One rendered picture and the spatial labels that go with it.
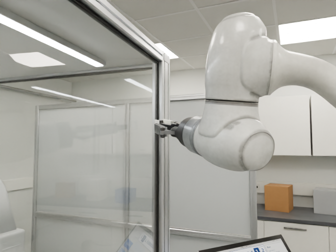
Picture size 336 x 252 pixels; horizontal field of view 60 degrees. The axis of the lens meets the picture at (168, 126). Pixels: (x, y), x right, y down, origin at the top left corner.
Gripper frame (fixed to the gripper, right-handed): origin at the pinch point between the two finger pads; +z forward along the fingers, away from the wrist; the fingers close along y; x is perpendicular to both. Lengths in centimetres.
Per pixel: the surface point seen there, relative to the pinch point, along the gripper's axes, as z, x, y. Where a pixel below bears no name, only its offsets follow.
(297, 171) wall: 183, -97, 260
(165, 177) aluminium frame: 10.9, -19.6, 4.7
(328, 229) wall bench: 109, -134, 223
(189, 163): 109, -45, 67
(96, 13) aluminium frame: -11.5, 27.6, -20.1
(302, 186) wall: 172, -114, 259
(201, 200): 99, -71, 70
